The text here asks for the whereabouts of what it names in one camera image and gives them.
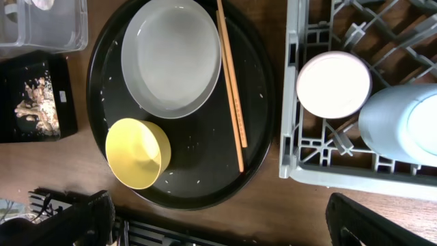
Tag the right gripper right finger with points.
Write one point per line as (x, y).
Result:
(350, 223)

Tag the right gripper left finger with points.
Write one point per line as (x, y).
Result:
(88, 222)

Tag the yellow bowl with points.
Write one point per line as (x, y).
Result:
(138, 152)

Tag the blue cup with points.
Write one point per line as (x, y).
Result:
(399, 123)

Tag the food scraps pile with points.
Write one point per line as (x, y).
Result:
(38, 106)

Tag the wooden chopstick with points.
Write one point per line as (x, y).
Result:
(232, 108)
(232, 74)

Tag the pink cup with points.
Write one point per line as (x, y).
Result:
(333, 85)

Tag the grey round plate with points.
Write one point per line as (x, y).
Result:
(171, 57)

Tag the white napkin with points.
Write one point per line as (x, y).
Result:
(43, 4)

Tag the round black serving tray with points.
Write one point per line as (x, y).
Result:
(203, 170)

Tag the black rectangular tray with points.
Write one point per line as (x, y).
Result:
(14, 73)

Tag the clear plastic bin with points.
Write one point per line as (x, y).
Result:
(25, 28)

